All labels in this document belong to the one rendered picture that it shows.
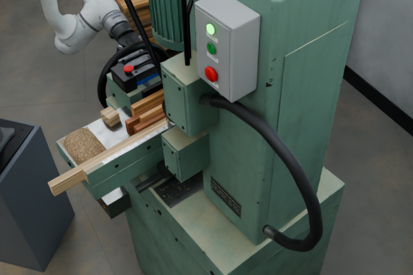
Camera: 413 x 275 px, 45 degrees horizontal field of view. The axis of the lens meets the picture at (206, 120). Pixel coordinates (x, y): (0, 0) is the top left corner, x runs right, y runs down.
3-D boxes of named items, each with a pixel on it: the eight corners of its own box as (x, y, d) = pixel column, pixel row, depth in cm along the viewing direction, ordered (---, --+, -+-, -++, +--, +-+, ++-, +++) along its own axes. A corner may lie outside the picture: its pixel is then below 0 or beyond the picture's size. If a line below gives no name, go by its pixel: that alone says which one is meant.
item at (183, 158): (193, 148, 128) (190, 116, 119) (210, 165, 124) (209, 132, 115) (163, 167, 124) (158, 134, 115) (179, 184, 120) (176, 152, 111)
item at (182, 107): (194, 99, 113) (191, 46, 102) (219, 121, 108) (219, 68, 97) (164, 116, 109) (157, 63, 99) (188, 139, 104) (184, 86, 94)
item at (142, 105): (178, 99, 150) (176, 81, 144) (181, 102, 149) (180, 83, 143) (133, 124, 143) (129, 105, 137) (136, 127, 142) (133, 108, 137)
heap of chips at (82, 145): (86, 126, 143) (84, 117, 140) (112, 155, 135) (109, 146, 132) (58, 141, 139) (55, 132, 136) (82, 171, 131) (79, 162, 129)
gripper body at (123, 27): (110, 27, 183) (124, 45, 180) (129, 18, 186) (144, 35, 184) (110, 39, 189) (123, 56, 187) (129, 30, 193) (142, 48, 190)
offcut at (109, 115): (110, 127, 142) (109, 119, 140) (102, 119, 145) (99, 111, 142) (120, 121, 144) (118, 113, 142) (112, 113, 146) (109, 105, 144)
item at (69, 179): (230, 91, 152) (230, 81, 149) (234, 94, 151) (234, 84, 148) (51, 191, 127) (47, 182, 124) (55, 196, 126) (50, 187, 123)
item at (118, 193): (113, 183, 173) (109, 169, 167) (132, 207, 166) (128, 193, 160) (92, 196, 170) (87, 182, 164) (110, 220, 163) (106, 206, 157)
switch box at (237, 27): (222, 62, 95) (221, -11, 84) (257, 89, 90) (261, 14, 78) (196, 76, 93) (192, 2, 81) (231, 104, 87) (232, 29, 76)
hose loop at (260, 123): (218, 177, 124) (216, 65, 98) (317, 274, 105) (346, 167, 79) (201, 189, 122) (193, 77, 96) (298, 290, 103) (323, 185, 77)
